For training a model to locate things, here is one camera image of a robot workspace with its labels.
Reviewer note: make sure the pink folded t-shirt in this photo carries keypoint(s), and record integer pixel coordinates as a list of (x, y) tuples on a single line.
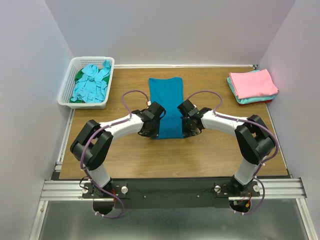
[(253, 84)]

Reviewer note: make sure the green t-shirt in basket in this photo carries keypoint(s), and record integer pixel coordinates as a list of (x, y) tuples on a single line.
[(90, 90)]

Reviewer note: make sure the light blue crumpled t-shirt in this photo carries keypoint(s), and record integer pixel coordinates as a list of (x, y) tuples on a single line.
[(92, 69)]

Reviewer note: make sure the white plastic laundry basket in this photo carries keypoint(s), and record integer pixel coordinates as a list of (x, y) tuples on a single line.
[(68, 85)]

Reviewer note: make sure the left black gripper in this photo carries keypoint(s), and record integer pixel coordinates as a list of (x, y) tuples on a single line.
[(154, 134)]

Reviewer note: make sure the mint folded t-shirt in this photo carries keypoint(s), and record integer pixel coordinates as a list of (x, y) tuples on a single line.
[(248, 100)]

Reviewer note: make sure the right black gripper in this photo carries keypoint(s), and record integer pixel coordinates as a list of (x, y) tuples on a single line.
[(187, 133)]

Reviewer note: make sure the teal blue t-shirt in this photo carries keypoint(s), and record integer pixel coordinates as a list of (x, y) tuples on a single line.
[(169, 93)]

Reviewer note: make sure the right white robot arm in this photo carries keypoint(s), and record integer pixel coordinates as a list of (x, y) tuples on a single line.
[(257, 144)]

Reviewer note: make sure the aluminium extrusion rail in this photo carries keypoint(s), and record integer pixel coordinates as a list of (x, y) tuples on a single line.
[(70, 190)]

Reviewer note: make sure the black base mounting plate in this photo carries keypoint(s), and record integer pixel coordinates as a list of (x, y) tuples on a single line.
[(181, 192)]

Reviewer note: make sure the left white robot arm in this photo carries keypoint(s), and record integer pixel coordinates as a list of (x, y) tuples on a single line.
[(93, 142)]

